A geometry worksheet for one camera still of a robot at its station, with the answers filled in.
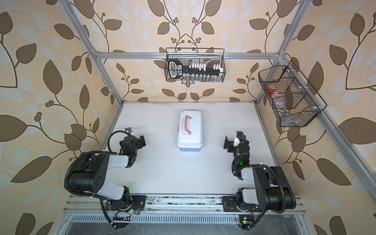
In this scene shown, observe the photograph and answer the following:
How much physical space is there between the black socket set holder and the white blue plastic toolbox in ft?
0.81

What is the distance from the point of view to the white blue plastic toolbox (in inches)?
34.2

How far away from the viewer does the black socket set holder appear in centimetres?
83
